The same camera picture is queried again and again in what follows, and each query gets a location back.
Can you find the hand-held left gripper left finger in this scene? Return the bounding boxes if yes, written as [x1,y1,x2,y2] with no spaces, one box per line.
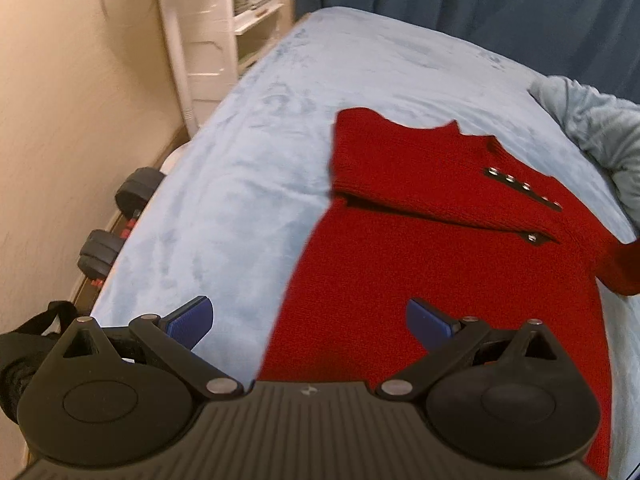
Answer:
[47,296,246,403]

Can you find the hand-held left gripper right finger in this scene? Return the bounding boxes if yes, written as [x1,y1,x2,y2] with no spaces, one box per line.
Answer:
[375,298,576,403]

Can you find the red knit sweater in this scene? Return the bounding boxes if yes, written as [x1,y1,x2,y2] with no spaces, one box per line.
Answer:
[255,107,640,478]

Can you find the black dumbbell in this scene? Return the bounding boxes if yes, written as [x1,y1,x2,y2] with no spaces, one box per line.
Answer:
[77,230,126,278]
[115,167,166,211]

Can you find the bed with light blue sheet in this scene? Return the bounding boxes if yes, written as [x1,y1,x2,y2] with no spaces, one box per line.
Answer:
[90,6,640,480]

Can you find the crumpled light blue blanket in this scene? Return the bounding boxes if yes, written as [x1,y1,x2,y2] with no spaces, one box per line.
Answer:
[527,75,640,241]

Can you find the white standing fan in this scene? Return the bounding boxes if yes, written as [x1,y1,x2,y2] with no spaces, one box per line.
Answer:
[155,0,238,128]

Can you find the white shelf unit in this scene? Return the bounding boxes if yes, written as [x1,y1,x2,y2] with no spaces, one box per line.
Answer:
[229,0,296,78]

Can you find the black strap bag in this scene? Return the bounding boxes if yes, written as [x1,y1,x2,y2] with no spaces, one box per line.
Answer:
[0,300,78,426]

